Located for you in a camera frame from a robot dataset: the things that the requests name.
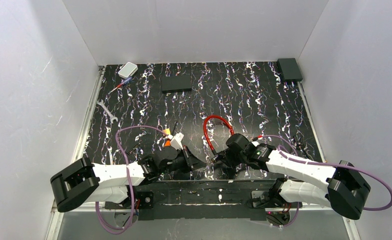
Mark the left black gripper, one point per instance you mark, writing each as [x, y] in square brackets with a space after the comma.
[187, 157]

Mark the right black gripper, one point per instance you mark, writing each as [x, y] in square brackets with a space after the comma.
[228, 157]

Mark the brass padlock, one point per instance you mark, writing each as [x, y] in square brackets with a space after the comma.
[167, 131]

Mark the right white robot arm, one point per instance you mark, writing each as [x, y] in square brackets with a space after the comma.
[339, 187]

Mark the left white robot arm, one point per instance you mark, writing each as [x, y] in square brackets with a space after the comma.
[85, 182]

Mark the black bit holder strip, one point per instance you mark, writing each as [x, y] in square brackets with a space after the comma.
[136, 148]

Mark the black flat box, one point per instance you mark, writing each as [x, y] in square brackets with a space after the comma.
[175, 84]

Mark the small silver wrench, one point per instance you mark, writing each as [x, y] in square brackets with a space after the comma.
[111, 157]

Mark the black corner box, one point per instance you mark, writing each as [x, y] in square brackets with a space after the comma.
[289, 69]

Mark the small red blue screwdriver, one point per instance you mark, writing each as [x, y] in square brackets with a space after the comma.
[124, 82]

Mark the white rectangular box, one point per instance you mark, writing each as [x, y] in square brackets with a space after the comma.
[127, 70]

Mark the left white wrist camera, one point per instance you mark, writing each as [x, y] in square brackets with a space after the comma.
[176, 141]

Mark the orange handled screwdriver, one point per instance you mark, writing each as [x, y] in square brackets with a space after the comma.
[169, 137]

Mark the black base frame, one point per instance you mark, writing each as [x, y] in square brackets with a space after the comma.
[205, 199]

